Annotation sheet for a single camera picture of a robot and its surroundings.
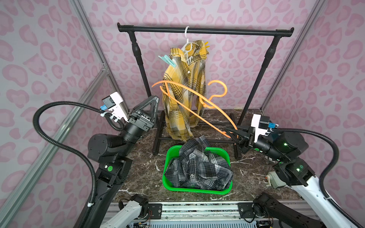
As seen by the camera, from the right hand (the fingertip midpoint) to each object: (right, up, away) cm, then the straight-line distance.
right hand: (226, 131), depth 52 cm
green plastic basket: (-23, -15, +35) cm, 44 cm away
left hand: (-23, +10, -9) cm, 27 cm away
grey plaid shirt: (-9, -20, +20) cm, 30 cm away
